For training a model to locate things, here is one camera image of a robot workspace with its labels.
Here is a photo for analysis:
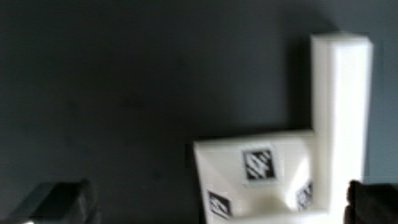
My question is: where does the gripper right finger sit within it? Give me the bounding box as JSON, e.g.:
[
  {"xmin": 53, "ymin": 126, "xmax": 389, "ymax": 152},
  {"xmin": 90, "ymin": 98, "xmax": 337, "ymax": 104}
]
[{"xmin": 342, "ymin": 181, "xmax": 398, "ymax": 224}]

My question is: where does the white lamp base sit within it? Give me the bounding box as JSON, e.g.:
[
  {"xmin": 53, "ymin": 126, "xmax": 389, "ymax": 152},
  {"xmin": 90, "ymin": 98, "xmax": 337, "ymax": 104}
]
[{"xmin": 193, "ymin": 131, "xmax": 314, "ymax": 224}]

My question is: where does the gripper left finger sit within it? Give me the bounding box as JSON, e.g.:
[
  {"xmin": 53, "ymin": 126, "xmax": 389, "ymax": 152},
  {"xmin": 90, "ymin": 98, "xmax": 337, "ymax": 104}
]
[{"xmin": 1, "ymin": 178, "xmax": 97, "ymax": 224}]

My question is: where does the white U-shaped fence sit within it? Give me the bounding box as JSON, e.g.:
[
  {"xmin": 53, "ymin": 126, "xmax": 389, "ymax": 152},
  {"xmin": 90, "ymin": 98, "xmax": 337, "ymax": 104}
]
[{"xmin": 310, "ymin": 32, "xmax": 373, "ymax": 224}]

